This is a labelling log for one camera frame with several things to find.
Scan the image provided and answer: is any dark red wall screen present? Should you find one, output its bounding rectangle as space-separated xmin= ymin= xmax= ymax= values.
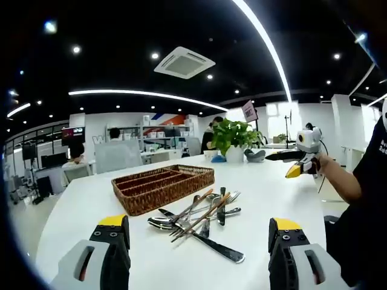
xmin=61 ymin=126 xmax=86 ymax=146

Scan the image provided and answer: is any pink sign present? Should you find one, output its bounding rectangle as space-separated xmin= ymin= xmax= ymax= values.
xmin=242 ymin=99 xmax=258 ymax=123

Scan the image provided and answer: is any ceiling air conditioner unit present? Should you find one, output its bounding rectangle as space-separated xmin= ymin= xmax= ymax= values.
xmin=153 ymin=45 xmax=216 ymax=80

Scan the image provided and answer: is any person's right hand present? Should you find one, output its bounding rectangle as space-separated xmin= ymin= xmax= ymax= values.
xmin=314 ymin=152 xmax=333 ymax=176

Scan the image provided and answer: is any light grey office chair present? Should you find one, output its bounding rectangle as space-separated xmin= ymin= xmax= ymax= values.
xmin=94 ymin=141 xmax=143 ymax=175

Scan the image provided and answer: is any black desk monitor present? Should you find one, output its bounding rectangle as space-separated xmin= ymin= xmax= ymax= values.
xmin=40 ymin=152 xmax=68 ymax=169

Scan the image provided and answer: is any pile of steel utensils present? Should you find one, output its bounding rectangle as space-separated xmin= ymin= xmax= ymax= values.
xmin=147 ymin=186 xmax=246 ymax=264

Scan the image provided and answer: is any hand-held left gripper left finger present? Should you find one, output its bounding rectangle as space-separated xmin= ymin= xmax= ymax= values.
xmin=48 ymin=213 xmax=131 ymax=290

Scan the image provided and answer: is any ceiling strip light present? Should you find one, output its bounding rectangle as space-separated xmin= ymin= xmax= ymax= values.
xmin=68 ymin=89 xmax=230 ymax=112
xmin=232 ymin=0 xmax=293 ymax=103

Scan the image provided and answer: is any brown wicker storage tray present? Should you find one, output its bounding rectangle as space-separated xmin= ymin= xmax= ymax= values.
xmin=111 ymin=164 xmax=216 ymax=217

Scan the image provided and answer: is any person's black shirt torso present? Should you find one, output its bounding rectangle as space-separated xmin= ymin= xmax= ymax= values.
xmin=325 ymin=114 xmax=387 ymax=288

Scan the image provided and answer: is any grey curved object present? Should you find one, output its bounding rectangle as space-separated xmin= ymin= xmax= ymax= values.
xmin=244 ymin=148 xmax=267 ymax=163

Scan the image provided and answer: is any black tripod stand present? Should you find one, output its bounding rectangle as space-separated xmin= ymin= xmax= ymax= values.
xmin=284 ymin=108 xmax=297 ymax=146

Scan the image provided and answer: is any potted green plant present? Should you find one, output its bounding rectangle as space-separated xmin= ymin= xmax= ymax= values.
xmin=210 ymin=118 xmax=265 ymax=164

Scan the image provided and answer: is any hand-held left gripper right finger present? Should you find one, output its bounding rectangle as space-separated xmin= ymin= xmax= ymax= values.
xmin=267 ymin=216 xmax=351 ymax=290

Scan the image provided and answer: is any white shelf with boxes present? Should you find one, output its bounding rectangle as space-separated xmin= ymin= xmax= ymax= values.
xmin=139 ymin=114 xmax=196 ymax=152

